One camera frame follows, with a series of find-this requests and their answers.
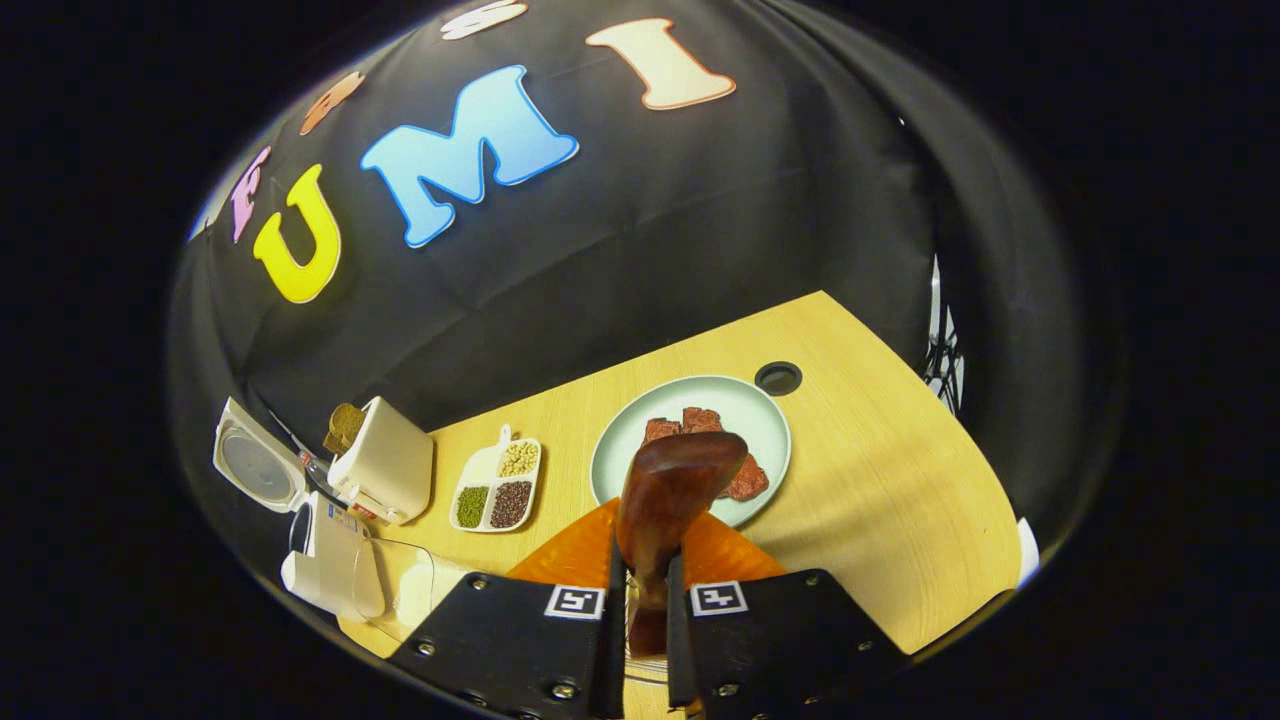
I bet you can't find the clear glass tray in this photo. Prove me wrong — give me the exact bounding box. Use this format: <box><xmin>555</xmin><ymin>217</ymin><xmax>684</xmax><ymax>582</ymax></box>
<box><xmin>349</xmin><ymin>536</ymin><xmax>473</xmax><ymax>643</ymax></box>

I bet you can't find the black desk grommet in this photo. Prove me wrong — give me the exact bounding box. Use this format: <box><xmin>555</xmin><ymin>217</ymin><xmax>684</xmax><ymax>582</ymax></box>
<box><xmin>753</xmin><ymin>360</ymin><xmax>805</xmax><ymax>397</ymax></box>

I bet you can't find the brown wooden spoon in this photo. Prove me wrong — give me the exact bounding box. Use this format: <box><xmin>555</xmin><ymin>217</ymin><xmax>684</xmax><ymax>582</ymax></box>
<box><xmin>614</xmin><ymin>429</ymin><xmax>750</xmax><ymax>659</ymax></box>

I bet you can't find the white toaster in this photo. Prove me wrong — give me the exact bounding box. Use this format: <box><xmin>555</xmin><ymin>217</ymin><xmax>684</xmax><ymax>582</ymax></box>
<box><xmin>326</xmin><ymin>395</ymin><xmax>436</xmax><ymax>527</ymax></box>

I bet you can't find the small clear bottle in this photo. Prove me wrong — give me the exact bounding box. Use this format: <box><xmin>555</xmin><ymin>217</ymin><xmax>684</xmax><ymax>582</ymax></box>
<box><xmin>299</xmin><ymin>450</ymin><xmax>393</xmax><ymax>528</ymax></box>

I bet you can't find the white rice cooker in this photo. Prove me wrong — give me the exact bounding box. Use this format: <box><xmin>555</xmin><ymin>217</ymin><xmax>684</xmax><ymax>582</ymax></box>
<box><xmin>211</xmin><ymin>396</ymin><xmax>387</xmax><ymax>622</ymax></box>

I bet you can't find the pale green plate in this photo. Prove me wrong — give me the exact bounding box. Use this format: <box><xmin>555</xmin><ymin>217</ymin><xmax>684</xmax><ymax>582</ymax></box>
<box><xmin>589</xmin><ymin>374</ymin><xmax>794</xmax><ymax>530</ymax></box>

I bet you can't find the white rice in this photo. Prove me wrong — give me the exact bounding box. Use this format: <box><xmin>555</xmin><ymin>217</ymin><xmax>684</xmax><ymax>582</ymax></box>
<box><xmin>394</xmin><ymin>559</ymin><xmax>472</xmax><ymax>632</ymax></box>

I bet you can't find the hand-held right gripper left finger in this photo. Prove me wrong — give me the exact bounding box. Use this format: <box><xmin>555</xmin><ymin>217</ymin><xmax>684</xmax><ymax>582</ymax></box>
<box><xmin>387</xmin><ymin>497</ymin><xmax>627</xmax><ymax>720</ymax></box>

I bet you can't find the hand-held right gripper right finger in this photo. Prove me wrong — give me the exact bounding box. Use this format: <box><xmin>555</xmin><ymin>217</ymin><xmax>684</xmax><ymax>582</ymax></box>
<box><xmin>664</xmin><ymin>511</ymin><xmax>912</xmax><ymax>720</ymax></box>

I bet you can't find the black backdrop cloth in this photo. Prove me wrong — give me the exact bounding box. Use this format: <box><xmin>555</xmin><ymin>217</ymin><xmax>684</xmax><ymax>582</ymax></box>
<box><xmin>165</xmin><ymin>0</ymin><xmax>1123</xmax><ymax>566</ymax></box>

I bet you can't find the heap of dark beans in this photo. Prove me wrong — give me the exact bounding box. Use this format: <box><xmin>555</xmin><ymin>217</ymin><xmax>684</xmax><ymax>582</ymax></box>
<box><xmin>488</xmin><ymin>480</ymin><xmax>534</xmax><ymax>530</ymax></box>

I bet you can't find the white divided dish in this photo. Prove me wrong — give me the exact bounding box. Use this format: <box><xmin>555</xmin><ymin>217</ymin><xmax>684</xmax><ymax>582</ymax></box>
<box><xmin>448</xmin><ymin>423</ymin><xmax>544</xmax><ymax>535</ymax></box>

